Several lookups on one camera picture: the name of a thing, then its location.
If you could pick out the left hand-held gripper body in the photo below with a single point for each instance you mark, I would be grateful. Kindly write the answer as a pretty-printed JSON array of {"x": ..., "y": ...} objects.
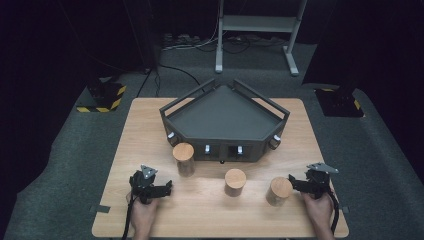
[{"x": 143, "y": 185}]

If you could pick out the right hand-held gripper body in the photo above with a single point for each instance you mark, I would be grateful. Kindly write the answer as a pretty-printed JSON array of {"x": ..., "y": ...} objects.
[{"x": 318, "y": 183}]

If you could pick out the tall glass jar bamboo lid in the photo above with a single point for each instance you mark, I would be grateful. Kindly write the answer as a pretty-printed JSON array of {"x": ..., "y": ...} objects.
[{"x": 183, "y": 156}]

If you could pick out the short glass jar red contents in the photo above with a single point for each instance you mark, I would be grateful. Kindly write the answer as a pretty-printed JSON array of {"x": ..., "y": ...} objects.
[{"x": 235, "y": 180}]

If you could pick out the dark grey corner shelf rack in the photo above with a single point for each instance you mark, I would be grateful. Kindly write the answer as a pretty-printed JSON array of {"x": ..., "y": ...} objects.
[{"x": 226, "y": 116}]

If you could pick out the person's right hand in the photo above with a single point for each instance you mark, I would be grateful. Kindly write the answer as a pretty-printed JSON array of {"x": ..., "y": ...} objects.
[{"x": 318, "y": 210}]

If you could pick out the person's left hand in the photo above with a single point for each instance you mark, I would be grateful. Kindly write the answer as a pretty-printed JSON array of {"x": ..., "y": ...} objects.
[{"x": 144, "y": 215}]

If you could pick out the grey tape piece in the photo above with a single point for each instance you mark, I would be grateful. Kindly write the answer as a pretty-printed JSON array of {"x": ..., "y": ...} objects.
[
  {"x": 100, "y": 209},
  {"x": 345, "y": 209}
]

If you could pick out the black base striped warning tape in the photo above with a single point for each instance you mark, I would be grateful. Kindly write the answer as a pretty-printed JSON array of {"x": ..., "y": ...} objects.
[
  {"x": 340, "y": 102},
  {"x": 105, "y": 96}
]

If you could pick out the power strip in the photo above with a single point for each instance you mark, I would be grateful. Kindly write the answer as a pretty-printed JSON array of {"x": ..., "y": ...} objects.
[{"x": 180, "y": 39}]

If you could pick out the grey metal stand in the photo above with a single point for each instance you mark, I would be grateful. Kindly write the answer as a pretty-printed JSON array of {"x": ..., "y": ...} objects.
[{"x": 258, "y": 24}]

